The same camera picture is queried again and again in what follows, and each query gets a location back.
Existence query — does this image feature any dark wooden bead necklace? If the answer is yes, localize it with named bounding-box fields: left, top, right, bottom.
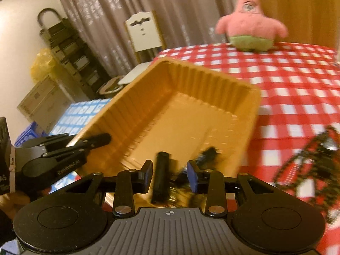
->
left=272, top=125, right=340, bottom=225

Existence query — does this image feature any blue carton box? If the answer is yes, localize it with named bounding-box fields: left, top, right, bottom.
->
left=14, top=122, right=48, bottom=147

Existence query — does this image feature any wooden door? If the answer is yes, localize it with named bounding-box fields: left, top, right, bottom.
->
left=232, top=0, right=340, bottom=50

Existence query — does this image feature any reddish brown bead bracelet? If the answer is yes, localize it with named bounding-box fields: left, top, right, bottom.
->
left=169, top=185, right=192, bottom=208

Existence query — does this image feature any white wooden chair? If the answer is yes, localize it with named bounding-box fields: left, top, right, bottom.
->
left=119, top=11, right=166, bottom=85

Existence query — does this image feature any orange plastic tray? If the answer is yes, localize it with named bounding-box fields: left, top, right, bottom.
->
left=66, top=57, right=262, bottom=208

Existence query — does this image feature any person's left hand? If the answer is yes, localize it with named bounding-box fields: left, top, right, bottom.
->
left=0, top=186, right=52, bottom=221

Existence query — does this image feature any pink starfish plush toy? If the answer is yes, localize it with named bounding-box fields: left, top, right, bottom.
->
left=215, top=0, right=288, bottom=52

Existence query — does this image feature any yellow plastic bag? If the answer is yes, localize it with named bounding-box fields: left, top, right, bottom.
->
left=30, top=48, right=57, bottom=84

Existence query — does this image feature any black wrist watch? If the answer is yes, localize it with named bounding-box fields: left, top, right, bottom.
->
left=151, top=151, right=170, bottom=204

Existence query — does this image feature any dark bead bracelet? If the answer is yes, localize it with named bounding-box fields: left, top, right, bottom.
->
left=183, top=146, right=219, bottom=176

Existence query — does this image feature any grey patterned curtain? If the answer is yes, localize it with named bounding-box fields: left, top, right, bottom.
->
left=60, top=0, right=236, bottom=77

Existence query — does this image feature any beige foot basin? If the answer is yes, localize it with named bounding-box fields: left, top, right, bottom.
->
left=99, top=75, right=124, bottom=98

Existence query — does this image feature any red white checkered tablecloth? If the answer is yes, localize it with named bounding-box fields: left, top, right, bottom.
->
left=74, top=41, right=340, bottom=255

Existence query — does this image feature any black folding ladder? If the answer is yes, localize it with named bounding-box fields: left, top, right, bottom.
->
left=37, top=7, right=111, bottom=100

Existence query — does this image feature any cardboard box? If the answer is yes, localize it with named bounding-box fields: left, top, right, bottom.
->
left=17, top=76, right=72, bottom=133

